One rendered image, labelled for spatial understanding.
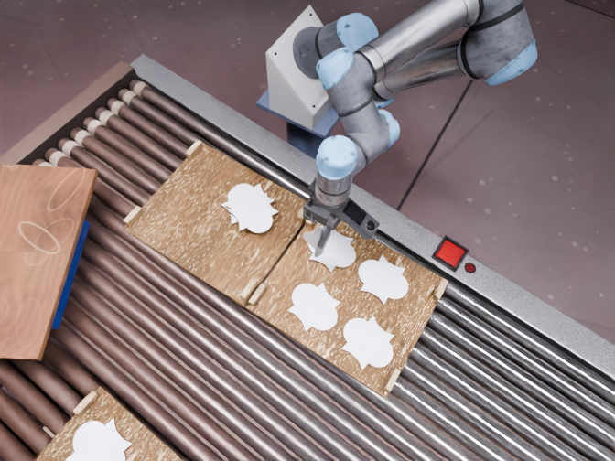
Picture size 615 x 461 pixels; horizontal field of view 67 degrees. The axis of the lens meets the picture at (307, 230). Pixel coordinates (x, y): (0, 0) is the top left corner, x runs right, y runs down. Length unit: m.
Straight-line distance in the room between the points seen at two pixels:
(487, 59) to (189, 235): 0.85
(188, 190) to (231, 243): 0.21
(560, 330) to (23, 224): 1.39
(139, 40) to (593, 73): 2.80
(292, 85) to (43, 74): 2.08
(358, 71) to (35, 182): 0.90
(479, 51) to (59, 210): 1.08
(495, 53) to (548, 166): 1.78
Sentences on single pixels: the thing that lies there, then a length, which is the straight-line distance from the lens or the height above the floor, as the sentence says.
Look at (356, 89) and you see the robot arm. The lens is 0.91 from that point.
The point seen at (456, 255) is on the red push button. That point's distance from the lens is 1.34.
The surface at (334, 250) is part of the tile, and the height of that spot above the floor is 0.95.
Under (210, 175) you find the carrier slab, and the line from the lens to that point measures 1.40.
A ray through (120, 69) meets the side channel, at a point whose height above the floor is 0.95.
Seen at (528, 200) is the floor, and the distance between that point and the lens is 2.70.
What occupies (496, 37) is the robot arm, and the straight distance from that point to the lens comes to 1.13.
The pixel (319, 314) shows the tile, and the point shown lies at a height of 0.95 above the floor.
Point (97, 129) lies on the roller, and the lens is 1.62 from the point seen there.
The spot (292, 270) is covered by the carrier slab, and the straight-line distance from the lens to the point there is 1.24.
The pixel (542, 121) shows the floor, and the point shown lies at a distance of 3.05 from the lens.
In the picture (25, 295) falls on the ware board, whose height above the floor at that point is 1.04.
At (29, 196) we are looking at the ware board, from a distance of 1.40.
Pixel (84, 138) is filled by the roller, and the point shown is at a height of 0.92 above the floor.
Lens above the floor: 2.09
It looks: 64 degrees down
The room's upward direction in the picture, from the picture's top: 3 degrees clockwise
